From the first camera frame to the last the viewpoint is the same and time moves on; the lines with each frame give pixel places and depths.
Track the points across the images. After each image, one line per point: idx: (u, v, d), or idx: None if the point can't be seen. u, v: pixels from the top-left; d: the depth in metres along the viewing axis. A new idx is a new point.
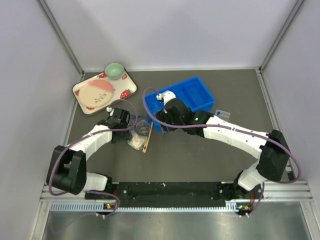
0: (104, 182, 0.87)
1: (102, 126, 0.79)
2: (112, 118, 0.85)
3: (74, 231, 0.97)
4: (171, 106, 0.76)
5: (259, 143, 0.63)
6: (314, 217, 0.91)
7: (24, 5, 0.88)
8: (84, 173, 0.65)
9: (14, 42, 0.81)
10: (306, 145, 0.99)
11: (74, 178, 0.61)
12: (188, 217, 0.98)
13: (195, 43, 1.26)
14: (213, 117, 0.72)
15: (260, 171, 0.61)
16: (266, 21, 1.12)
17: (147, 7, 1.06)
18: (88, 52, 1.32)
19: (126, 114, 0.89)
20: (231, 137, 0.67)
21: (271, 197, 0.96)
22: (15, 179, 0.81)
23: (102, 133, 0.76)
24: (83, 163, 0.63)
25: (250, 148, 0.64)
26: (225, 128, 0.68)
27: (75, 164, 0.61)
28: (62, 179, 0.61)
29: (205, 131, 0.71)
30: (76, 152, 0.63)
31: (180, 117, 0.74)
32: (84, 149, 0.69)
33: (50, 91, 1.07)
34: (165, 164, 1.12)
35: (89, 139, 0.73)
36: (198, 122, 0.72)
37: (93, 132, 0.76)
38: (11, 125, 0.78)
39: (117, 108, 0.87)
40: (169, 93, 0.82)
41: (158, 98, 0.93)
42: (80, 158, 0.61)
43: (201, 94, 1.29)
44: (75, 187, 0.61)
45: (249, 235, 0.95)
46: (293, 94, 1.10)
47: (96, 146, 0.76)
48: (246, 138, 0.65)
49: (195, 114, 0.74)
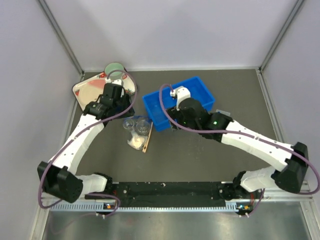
0: (103, 184, 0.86)
1: (89, 116, 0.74)
2: (104, 98, 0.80)
3: (73, 231, 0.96)
4: (187, 106, 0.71)
5: (283, 156, 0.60)
6: (314, 217, 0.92)
7: (24, 5, 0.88)
8: (76, 182, 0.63)
9: (13, 41, 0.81)
10: (306, 145, 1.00)
11: (67, 193, 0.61)
12: (188, 217, 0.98)
13: (195, 43, 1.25)
14: (233, 123, 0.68)
15: (279, 182, 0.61)
16: (266, 21, 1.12)
17: (147, 7, 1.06)
18: (87, 52, 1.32)
19: (119, 90, 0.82)
20: (253, 147, 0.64)
21: (271, 197, 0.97)
22: (14, 179, 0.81)
23: (87, 132, 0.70)
24: (71, 179, 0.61)
25: (273, 161, 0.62)
26: (247, 137, 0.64)
27: (62, 183, 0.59)
28: (56, 193, 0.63)
29: (223, 137, 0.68)
30: (61, 170, 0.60)
31: (196, 120, 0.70)
32: (71, 159, 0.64)
33: (50, 91, 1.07)
34: (165, 164, 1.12)
35: (73, 145, 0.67)
36: (217, 127, 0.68)
37: (76, 133, 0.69)
38: (11, 125, 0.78)
39: (108, 86, 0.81)
40: (183, 89, 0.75)
41: (172, 94, 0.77)
42: (65, 178, 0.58)
43: (201, 94, 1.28)
44: (71, 197, 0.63)
45: (249, 235, 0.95)
46: (293, 93, 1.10)
47: (86, 145, 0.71)
48: (270, 149, 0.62)
49: (212, 116, 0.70)
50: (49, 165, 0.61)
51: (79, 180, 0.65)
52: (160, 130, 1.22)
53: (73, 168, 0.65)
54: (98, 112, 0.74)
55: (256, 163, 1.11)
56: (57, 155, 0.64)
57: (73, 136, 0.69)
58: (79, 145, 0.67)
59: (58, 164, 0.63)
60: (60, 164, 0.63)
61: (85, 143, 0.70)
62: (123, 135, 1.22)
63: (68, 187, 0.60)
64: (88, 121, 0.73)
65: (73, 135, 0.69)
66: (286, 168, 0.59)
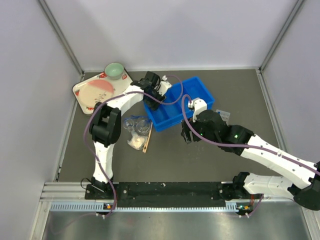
0: (111, 175, 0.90)
1: (135, 87, 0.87)
2: (145, 80, 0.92)
3: (74, 231, 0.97)
4: (207, 119, 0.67)
5: (307, 175, 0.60)
6: (314, 217, 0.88)
7: (24, 5, 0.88)
8: (118, 127, 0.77)
9: (13, 42, 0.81)
10: (307, 144, 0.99)
11: (110, 132, 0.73)
12: (188, 218, 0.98)
13: (195, 43, 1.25)
14: (255, 137, 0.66)
15: (298, 199, 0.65)
16: (266, 20, 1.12)
17: (147, 7, 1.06)
18: (88, 52, 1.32)
19: (157, 78, 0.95)
20: (276, 164, 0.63)
21: (271, 197, 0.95)
22: (15, 179, 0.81)
23: (134, 94, 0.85)
24: (119, 118, 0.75)
25: (295, 178, 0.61)
26: (270, 153, 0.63)
27: (112, 118, 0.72)
28: (99, 131, 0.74)
29: (244, 151, 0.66)
30: (113, 109, 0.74)
31: (216, 133, 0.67)
32: (119, 106, 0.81)
33: (50, 91, 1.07)
34: (165, 163, 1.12)
35: (124, 98, 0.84)
36: (238, 141, 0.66)
37: (128, 91, 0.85)
38: (10, 125, 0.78)
39: (150, 71, 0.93)
40: (200, 100, 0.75)
41: (190, 105, 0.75)
42: (116, 114, 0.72)
43: (201, 94, 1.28)
44: (112, 138, 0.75)
45: (250, 235, 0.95)
46: (293, 93, 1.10)
47: (130, 104, 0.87)
48: (294, 168, 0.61)
49: (232, 128, 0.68)
50: (103, 103, 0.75)
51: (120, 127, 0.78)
52: (160, 131, 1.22)
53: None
54: (143, 86, 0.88)
55: (256, 163, 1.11)
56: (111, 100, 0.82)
57: (124, 92, 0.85)
58: (127, 100, 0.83)
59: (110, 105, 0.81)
60: (112, 106, 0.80)
61: (130, 102, 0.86)
62: (123, 135, 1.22)
63: (115, 124, 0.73)
64: (135, 88, 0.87)
65: (124, 91, 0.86)
66: (308, 188, 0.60)
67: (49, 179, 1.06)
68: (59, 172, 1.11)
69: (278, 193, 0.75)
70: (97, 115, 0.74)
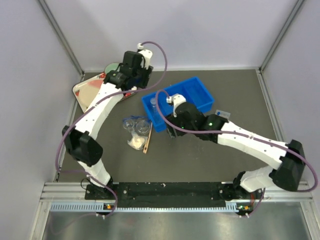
0: (107, 178, 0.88)
1: (109, 87, 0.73)
2: (123, 67, 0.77)
3: (74, 230, 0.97)
4: (183, 110, 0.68)
5: (278, 154, 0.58)
6: (315, 217, 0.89)
7: (24, 6, 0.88)
8: (96, 146, 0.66)
9: (13, 41, 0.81)
10: (306, 144, 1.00)
11: (87, 157, 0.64)
12: (188, 218, 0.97)
13: (195, 43, 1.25)
14: (228, 123, 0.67)
15: (276, 181, 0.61)
16: (267, 20, 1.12)
17: (148, 7, 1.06)
18: (88, 51, 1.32)
19: (138, 58, 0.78)
20: (248, 146, 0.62)
21: (271, 197, 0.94)
22: (14, 179, 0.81)
23: (107, 99, 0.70)
24: (93, 143, 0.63)
25: (268, 159, 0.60)
26: (242, 136, 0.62)
27: (83, 146, 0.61)
28: (77, 156, 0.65)
29: (219, 138, 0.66)
30: (83, 134, 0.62)
31: (192, 122, 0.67)
32: (93, 125, 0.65)
33: (50, 90, 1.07)
34: (165, 164, 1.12)
35: (94, 111, 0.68)
36: (212, 128, 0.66)
37: (97, 101, 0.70)
38: (10, 125, 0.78)
39: (128, 54, 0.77)
40: (179, 96, 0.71)
41: (169, 101, 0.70)
42: (87, 141, 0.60)
43: (200, 94, 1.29)
44: (91, 160, 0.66)
45: (249, 235, 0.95)
46: (294, 93, 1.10)
47: (106, 113, 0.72)
48: (265, 148, 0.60)
49: (208, 118, 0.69)
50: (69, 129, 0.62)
51: (98, 144, 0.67)
52: (160, 130, 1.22)
53: (93, 135, 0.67)
54: (118, 80, 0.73)
55: (256, 164, 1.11)
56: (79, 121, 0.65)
57: (94, 103, 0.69)
58: (100, 112, 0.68)
59: (80, 128, 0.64)
60: (82, 128, 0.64)
61: (105, 111, 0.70)
62: (123, 135, 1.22)
63: (89, 151, 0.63)
64: (108, 90, 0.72)
65: (93, 103, 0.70)
66: (280, 166, 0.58)
67: (49, 179, 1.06)
68: (59, 172, 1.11)
69: (268, 183, 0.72)
70: (66, 142, 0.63)
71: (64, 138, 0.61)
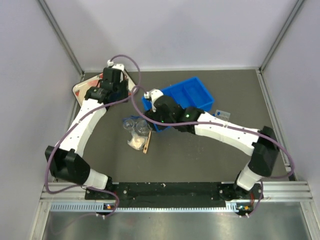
0: (105, 180, 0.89)
1: (92, 102, 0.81)
2: (103, 83, 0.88)
3: (74, 231, 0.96)
4: (160, 103, 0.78)
5: (250, 141, 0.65)
6: (314, 217, 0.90)
7: (24, 6, 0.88)
8: (83, 164, 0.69)
9: (13, 41, 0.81)
10: (306, 144, 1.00)
11: (75, 175, 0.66)
12: (188, 218, 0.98)
13: (195, 43, 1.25)
14: (204, 114, 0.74)
15: (252, 167, 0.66)
16: (267, 20, 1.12)
17: (148, 7, 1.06)
18: (88, 52, 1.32)
19: (116, 74, 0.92)
20: (223, 134, 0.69)
21: (271, 197, 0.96)
22: (14, 179, 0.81)
23: (90, 115, 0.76)
24: (78, 162, 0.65)
25: (242, 145, 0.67)
26: (217, 126, 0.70)
27: (70, 164, 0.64)
28: (64, 176, 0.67)
29: (196, 128, 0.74)
30: (69, 152, 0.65)
31: (170, 115, 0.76)
32: (78, 142, 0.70)
33: (50, 90, 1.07)
34: (165, 164, 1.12)
35: (78, 128, 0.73)
36: (188, 119, 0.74)
37: (80, 118, 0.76)
38: (10, 124, 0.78)
39: (107, 71, 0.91)
40: (156, 91, 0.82)
41: (146, 96, 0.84)
42: (73, 158, 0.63)
43: (200, 94, 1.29)
44: (79, 178, 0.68)
45: (249, 235, 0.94)
46: (294, 93, 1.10)
47: (90, 129, 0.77)
48: (238, 135, 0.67)
49: (186, 110, 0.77)
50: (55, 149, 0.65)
51: (84, 162, 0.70)
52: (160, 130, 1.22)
53: (79, 151, 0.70)
54: (100, 94, 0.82)
55: None
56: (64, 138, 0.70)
57: (77, 120, 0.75)
58: (84, 128, 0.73)
59: (65, 146, 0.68)
60: (67, 146, 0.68)
61: (89, 127, 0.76)
62: (123, 135, 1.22)
63: (76, 170, 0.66)
64: (90, 105, 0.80)
65: (77, 120, 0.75)
66: (252, 152, 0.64)
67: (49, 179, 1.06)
68: None
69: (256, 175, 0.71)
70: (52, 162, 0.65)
71: (49, 163, 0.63)
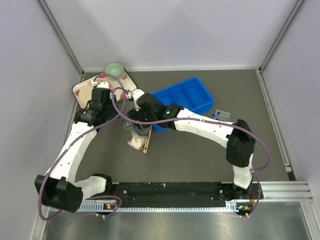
0: (103, 185, 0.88)
1: (81, 126, 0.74)
2: (93, 103, 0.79)
3: (73, 231, 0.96)
4: (143, 101, 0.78)
5: (225, 133, 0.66)
6: (315, 217, 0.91)
7: (24, 5, 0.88)
8: (76, 191, 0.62)
9: (14, 41, 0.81)
10: (306, 144, 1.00)
11: (68, 204, 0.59)
12: (188, 218, 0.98)
13: (195, 43, 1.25)
14: (183, 110, 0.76)
15: (229, 159, 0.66)
16: (267, 20, 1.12)
17: (148, 7, 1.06)
18: (87, 52, 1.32)
19: (106, 92, 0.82)
20: (201, 129, 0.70)
21: (271, 197, 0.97)
22: (14, 179, 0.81)
23: (81, 139, 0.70)
24: (71, 189, 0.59)
25: (217, 138, 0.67)
26: (194, 120, 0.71)
27: (62, 193, 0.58)
28: (56, 205, 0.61)
29: (176, 125, 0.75)
30: (60, 180, 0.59)
31: (152, 112, 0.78)
32: (68, 169, 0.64)
33: (50, 90, 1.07)
34: (165, 164, 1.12)
35: (69, 154, 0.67)
36: (169, 116, 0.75)
37: (70, 143, 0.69)
38: (10, 124, 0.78)
39: (96, 90, 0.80)
40: (137, 90, 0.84)
41: (128, 96, 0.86)
42: (65, 188, 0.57)
43: (200, 94, 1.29)
44: (73, 206, 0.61)
45: (249, 235, 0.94)
46: (294, 93, 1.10)
47: (81, 153, 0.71)
48: (214, 129, 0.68)
49: (167, 107, 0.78)
50: (45, 178, 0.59)
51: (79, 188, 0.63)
52: (160, 130, 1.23)
53: (70, 179, 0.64)
54: (89, 117, 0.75)
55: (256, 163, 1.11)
56: (54, 167, 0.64)
57: (67, 145, 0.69)
58: (74, 154, 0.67)
59: (56, 175, 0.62)
60: (58, 175, 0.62)
61: (80, 151, 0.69)
62: (123, 135, 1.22)
63: (69, 199, 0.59)
64: (80, 129, 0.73)
65: (67, 145, 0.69)
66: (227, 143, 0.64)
67: None
68: None
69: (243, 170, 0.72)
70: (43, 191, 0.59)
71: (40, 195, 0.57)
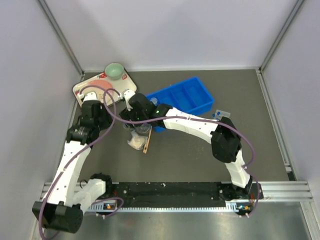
0: (102, 186, 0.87)
1: (75, 143, 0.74)
2: (84, 119, 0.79)
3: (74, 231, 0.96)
4: (134, 100, 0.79)
5: (209, 130, 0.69)
6: (314, 217, 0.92)
7: (23, 5, 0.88)
8: (75, 212, 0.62)
9: (13, 41, 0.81)
10: (306, 144, 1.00)
11: (68, 226, 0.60)
12: (188, 218, 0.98)
13: (195, 43, 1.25)
14: (172, 109, 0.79)
15: (215, 154, 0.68)
16: (267, 20, 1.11)
17: (148, 7, 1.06)
18: (87, 51, 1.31)
19: (96, 106, 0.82)
20: (188, 127, 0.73)
21: (271, 197, 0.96)
22: (14, 179, 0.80)
23: (75, 158, 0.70)
24: (70, 213, 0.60)
25: (203, 135, 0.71)
26: (181, 119, 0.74)
27: (61, 217, 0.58)
28: (56, 227, 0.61)
29: (165, 123, 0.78)
30: (58, 205, 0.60)
31: (143, 111, 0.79)
32: (66, 191, 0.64)
33: (50, 90, 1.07)
34: (165, 164, 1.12)
35: (65, 176, 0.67)
36: (159, 115, 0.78)
37: (64, 165, 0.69)
38: (10, 124, 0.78)
39: (85, 105, 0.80)
40: (128, 91, 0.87)
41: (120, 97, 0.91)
42: (63, 213, 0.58)
43: (200, 94, 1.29)
44: (73, 227, 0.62)
45: (249, 235, 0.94)
46: (294, 93, 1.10)
47: (76, 173, 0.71)
48: (200, 126, 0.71)
49: (157, 107, 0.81)
50: (43, 203, 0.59)
51: (77, 208, 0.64)
52: (160, 130, 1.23)
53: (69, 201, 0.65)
54: (82, 134, 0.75)
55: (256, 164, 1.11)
56: (51, 192, 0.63)
57: (62, 168, 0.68)
58: (70, 176, 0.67)
59: (54, 199, 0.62)
60: (55, 199, 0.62)
61: (75, 172, 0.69)
62: (123, 135, 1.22)
63: (69, 222, 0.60)
64: (73, 148, 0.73)
65: (61, 167, 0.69)
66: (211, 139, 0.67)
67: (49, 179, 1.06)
68: None
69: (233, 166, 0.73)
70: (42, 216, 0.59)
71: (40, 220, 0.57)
